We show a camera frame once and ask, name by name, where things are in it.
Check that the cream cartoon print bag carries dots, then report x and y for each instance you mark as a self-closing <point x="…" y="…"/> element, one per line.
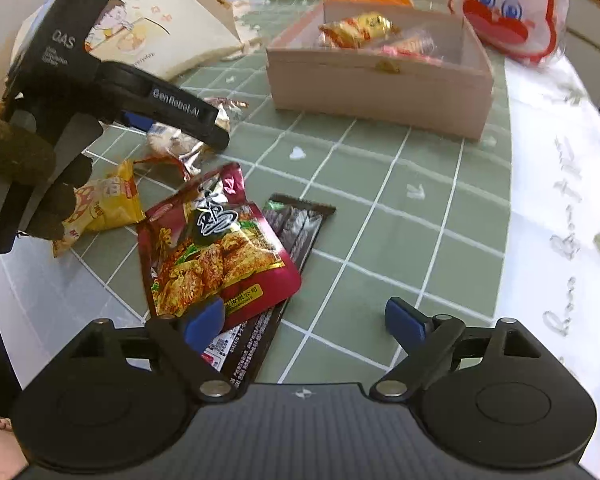
<point x="180" y="25"/>

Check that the pink cardboard box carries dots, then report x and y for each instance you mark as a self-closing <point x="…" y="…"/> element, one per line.
<point x="380" y="95"/>

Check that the silver foil snack packet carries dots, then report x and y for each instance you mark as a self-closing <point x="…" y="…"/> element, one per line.
<point x="167" y="140"/>

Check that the yellow snack packet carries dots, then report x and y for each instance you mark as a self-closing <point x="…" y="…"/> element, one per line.
<point x="110" y="205"/>

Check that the small orange snack packet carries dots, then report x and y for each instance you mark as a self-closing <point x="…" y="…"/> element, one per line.
<point x="355" y="30"/>

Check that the dark red snack packet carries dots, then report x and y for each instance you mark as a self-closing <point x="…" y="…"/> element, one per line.
<point x="220" y="260"/>

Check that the red white rabbit bag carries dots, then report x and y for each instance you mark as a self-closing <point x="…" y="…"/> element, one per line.
<point x="505" y="25"/>

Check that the dark stick snack packet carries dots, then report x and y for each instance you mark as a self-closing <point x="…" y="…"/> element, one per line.
<point x="300" y="225"/>

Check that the pink clear snack packet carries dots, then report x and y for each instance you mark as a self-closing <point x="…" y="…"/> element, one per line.
<point x="412" y="45"/>

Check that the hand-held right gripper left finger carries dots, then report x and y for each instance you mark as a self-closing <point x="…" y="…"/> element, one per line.
<point x="205" y="322"/>

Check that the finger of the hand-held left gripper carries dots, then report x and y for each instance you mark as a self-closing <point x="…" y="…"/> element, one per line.
<point x="136" y="121"/>
<point x="175" y="102"/>

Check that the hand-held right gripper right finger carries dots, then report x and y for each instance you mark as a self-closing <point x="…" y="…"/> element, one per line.
<point x="405" y="322"/>

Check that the person's left hand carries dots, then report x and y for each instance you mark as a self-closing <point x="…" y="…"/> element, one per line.
<point x="62" y="205"/>

